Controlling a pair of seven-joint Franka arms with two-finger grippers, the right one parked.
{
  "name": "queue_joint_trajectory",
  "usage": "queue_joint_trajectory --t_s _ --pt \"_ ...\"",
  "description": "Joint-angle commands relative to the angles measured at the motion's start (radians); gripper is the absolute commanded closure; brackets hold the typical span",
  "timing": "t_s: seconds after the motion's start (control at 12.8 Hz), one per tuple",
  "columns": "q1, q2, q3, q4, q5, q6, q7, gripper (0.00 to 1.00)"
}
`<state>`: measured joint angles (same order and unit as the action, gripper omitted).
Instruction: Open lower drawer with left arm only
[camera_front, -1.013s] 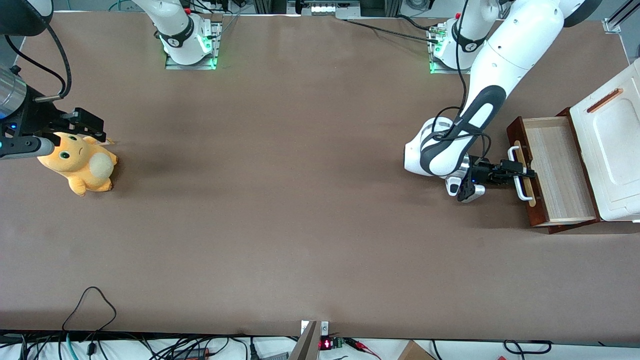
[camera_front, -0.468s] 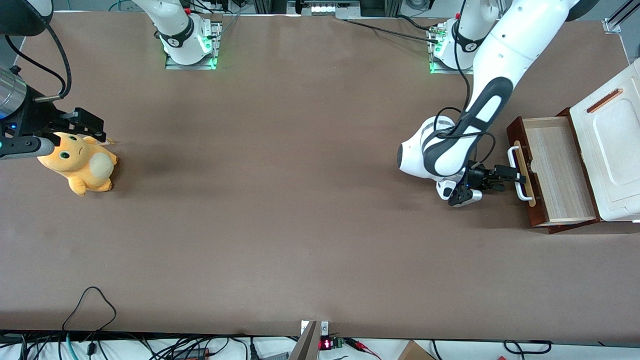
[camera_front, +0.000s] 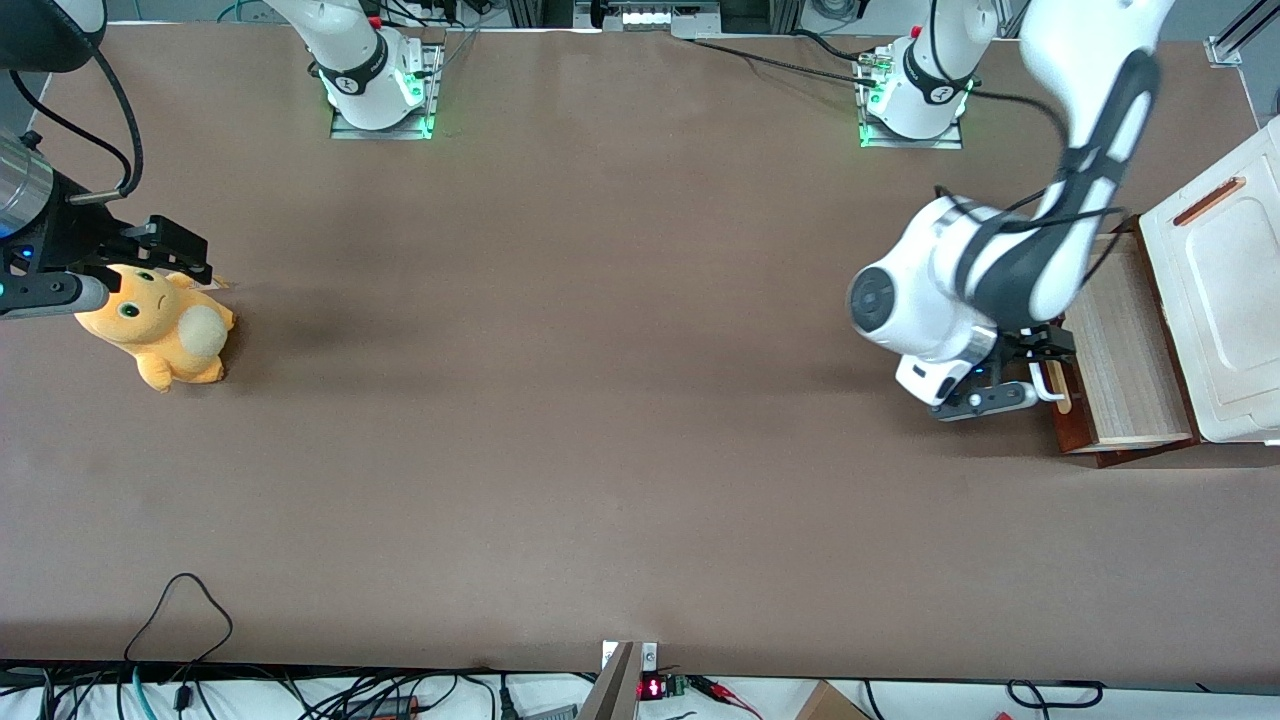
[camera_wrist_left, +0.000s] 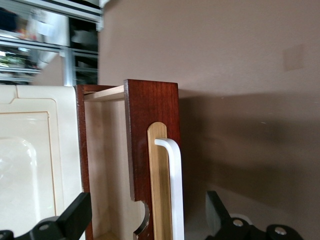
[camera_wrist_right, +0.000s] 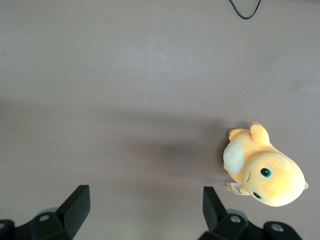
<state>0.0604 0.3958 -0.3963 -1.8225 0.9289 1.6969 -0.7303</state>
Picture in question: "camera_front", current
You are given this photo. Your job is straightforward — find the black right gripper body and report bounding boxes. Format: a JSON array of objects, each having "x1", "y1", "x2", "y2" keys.
[{"x1": 8, "y1": 172, "x2": 153, "y2": 278}]

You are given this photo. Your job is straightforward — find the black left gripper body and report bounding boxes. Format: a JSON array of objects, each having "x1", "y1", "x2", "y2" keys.
[{"x1": 998, "y1": 325, "x2": 1061, "y2": 367}]

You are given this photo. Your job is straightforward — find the white drawer handle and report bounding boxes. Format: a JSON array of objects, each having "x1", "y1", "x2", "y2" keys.
[{"x1": 1030, "y1": 358, "x2": 1073, "y2": 413}]

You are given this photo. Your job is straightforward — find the dark wooden drawer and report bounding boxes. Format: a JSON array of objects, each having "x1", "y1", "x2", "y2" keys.
[{"x1": 1048, "y1": 213, "x2": 1204, "y2": 469}]

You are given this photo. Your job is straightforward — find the orange plush toy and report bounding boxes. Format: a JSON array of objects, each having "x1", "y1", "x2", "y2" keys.
[{"x1": 75, "y1": 265, "x2": 237, "y2": 393}]

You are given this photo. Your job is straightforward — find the white cabinet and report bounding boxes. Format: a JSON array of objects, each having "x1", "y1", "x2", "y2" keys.
[{"x1": 1140, "y1": 118, "x2": 1280, "y2": 444}]

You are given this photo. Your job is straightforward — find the brown cardboard piece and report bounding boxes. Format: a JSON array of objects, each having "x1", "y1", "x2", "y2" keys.
[{"x1": 795, "y1": 680, "x2": 871, "y2": 720}]

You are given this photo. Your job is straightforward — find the black power adapter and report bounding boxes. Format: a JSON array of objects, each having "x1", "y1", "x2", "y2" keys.
[{"x1": 345, "y1": 695, "x2": 421, "y2": 720}]

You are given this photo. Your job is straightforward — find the white power strip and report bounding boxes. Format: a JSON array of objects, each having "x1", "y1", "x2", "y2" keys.
[{"x1": 575, "y1": 0, "x2": 721, "y2": 36}]

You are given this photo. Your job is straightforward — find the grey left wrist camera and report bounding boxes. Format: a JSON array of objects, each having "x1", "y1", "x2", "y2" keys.
[{"x1": 933, "y1": 378, "x2": 1039, "y2": 423}]

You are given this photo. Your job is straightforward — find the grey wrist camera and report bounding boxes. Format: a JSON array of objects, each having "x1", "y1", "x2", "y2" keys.
[
  {"x1": 0, "y1": 270, "x2": 111, "y2": 321},
  {"x1": 933, "y1": 378, "x2": 1039, "y2": 423}
]

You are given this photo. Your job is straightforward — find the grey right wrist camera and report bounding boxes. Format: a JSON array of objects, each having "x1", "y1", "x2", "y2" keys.
[{"x1": 0, "y1": 270, "x2": 111, "y2": 321}]

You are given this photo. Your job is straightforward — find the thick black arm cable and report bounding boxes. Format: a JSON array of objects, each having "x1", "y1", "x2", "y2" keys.
[{"x1": 8, "y1": 45, "x2": 146, "y2": 206}]

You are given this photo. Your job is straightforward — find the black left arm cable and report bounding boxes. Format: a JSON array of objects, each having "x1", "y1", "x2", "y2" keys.
[{"x1": 925, "y1": 0, "x2": 1126, "y2": 291}]

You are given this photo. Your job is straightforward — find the thin black looped cable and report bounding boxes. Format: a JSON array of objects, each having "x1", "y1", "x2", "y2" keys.
[{"x1": 122, "y1": 572, "x2": 236, "y2": 666}]

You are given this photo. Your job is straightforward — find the aluminium frame profile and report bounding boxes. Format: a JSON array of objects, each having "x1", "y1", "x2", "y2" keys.
[{"x1": 1205, "y1": 0, "x2": 1280, "y2": 66}]

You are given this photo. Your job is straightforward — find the black cable across table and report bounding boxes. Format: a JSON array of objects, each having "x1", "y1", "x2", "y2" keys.
[{"x1": 690, "y1": 30, "x2": 881, "y2": 91}]

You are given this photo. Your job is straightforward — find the red wires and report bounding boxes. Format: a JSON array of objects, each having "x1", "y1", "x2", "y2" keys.
[{"x1": 698, "y1": 676, "x2": 763, "y2": 717}]

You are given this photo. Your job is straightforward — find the white metal bracket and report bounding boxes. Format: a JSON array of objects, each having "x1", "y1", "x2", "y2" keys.
[{"x1": 600, "y1": 640, "x2": 661, "y2": 673}]

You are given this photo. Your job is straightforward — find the grey slanted post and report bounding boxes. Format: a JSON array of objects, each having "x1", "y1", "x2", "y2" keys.
[{"x1": 575, "y1": 640, "x2": 641, "y2": 720}]

